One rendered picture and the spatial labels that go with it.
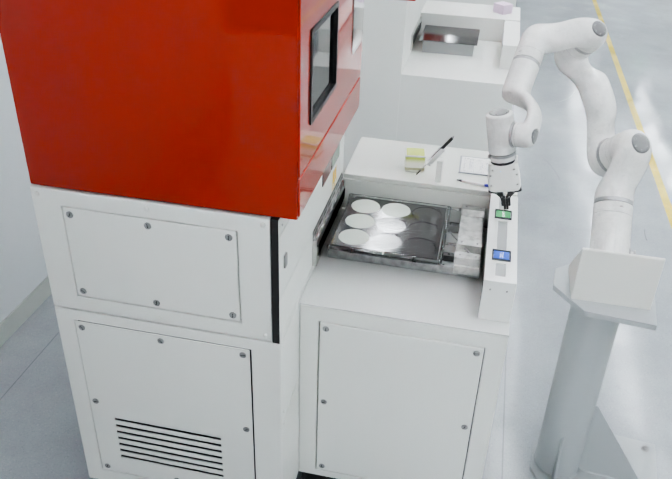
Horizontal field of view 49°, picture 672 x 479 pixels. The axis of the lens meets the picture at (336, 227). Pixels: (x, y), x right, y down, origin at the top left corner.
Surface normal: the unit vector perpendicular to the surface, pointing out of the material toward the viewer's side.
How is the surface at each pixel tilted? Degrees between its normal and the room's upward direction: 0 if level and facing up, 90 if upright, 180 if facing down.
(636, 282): 90
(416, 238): 0
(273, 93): 90
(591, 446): 90
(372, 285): 0
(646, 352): 0
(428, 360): 90
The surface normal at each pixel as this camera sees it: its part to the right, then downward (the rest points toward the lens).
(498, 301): -0.22, 0.49
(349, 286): 0.03, -0.86
